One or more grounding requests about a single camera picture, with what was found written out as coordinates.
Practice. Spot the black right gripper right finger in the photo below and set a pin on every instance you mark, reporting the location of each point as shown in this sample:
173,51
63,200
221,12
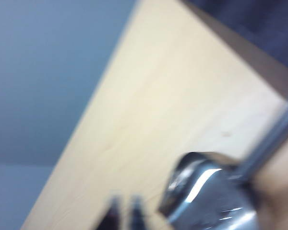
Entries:
137,215

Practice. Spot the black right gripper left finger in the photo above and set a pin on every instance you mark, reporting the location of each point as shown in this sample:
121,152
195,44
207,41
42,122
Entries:
114,215

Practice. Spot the shiny metal ice scoop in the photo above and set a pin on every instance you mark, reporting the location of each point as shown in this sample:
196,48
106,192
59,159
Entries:
206,191

